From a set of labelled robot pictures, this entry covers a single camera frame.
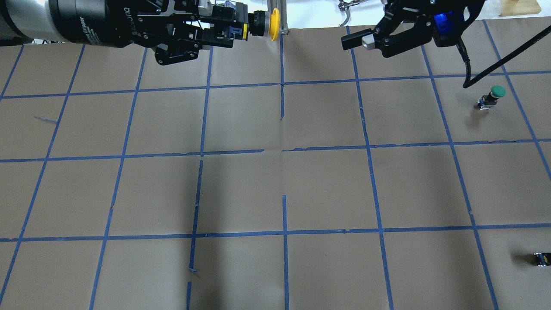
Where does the aluminium frame post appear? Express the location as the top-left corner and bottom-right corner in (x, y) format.
(266, 0), (289, 41)

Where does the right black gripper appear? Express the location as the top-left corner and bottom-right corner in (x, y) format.
(341, 0), (485, 58)

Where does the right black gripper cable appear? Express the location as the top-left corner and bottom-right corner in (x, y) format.
(456, 24), (551, 89)

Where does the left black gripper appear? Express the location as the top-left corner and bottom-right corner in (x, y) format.
(48, 0), (249, 65)

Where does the yellow push button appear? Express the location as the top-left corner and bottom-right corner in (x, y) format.
(240, 10), (272, 41)

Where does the green push button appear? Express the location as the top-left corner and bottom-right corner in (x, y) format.
(477, 86), (507, 111)

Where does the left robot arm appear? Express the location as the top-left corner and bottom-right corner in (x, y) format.
(1, 0), (253, 65)

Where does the wooden board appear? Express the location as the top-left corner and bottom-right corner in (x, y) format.
(499, 0), (542, 17)

